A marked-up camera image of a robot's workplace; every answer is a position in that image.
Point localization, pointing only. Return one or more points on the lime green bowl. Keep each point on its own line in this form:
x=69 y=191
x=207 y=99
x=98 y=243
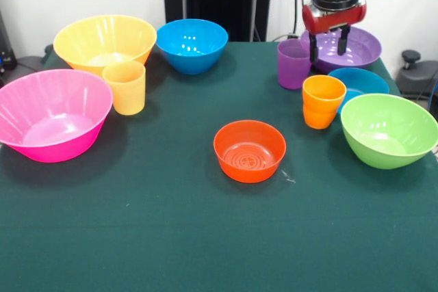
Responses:
x=386 y=148

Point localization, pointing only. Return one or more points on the purple cup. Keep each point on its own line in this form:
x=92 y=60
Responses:
x=292 y=69

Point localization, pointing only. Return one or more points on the shallow blue bowl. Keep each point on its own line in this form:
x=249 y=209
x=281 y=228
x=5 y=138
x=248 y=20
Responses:
x=362 y=80

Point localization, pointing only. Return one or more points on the orange cup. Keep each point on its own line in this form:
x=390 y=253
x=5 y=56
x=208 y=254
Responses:
x=321 y=114

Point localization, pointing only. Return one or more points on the small red-orange bowl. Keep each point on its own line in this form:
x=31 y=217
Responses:
x=250 y=172

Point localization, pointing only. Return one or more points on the yellow cup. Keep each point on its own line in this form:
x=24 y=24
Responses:
x=125 y=93

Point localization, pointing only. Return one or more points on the purple bowl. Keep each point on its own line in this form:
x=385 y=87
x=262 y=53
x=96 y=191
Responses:
x=362 y=49

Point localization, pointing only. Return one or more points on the deep blue bowl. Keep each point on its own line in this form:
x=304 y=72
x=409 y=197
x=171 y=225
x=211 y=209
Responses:
x=191 y=59

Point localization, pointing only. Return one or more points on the large yellow-orange bowl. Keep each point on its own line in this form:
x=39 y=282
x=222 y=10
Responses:
x=102 y=39

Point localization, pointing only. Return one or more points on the dark green table cloth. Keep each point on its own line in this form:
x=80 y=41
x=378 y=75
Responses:
x=205 y=220

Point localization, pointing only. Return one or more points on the pink bowl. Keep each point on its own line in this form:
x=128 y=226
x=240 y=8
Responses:
x=51 y=117

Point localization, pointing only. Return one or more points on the black electronics box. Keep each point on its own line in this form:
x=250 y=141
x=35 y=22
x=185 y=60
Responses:
x=7 y=49

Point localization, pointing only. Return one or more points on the dark grey round base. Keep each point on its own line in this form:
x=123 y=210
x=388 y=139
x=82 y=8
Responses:
x=29 y=61
x=417 y=76

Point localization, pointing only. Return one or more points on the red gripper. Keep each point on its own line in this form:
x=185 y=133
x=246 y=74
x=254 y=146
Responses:
x=335 y=18

